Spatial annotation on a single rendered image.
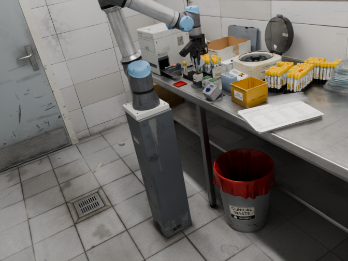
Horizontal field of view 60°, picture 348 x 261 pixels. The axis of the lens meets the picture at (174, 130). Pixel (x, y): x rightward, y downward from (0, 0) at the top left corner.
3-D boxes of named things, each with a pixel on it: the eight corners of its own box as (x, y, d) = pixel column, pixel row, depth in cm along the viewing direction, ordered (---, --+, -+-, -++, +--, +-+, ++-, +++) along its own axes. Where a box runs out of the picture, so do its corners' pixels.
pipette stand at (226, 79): (219, 91, 173) (218, 74, 168) (230, 87, 175) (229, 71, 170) (229, 96, 165) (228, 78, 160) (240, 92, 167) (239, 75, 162)
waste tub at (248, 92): (230, 101, 159) (229, 83, 154) (251, 93, 163) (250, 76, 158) (247, 109, 148) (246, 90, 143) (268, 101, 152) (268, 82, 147)
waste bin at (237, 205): (207, 213, 212) (200, 160, 191) (247, 190, 226) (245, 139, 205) (244, 248, 182) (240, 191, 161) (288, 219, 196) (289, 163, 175)
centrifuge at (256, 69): (222, 77, 191) (221, 58, 186) (262, 66, 199) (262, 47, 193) (243, 88, 171) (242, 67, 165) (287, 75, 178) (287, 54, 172)
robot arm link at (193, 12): (181, 7, 167) (195, 4, 169) (184, 27, 173) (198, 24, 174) (186, 8, 161) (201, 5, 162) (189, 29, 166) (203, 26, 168)
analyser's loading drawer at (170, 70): (159, 72, 216) (157, 64, 213) (167, 69, 218) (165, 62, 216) (173, 78, 199) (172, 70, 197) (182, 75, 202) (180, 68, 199)
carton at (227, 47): (198, 66, 221) (196, 45, 213) (229, 55, 231) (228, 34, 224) (219, 72, 201) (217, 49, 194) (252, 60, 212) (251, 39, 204)
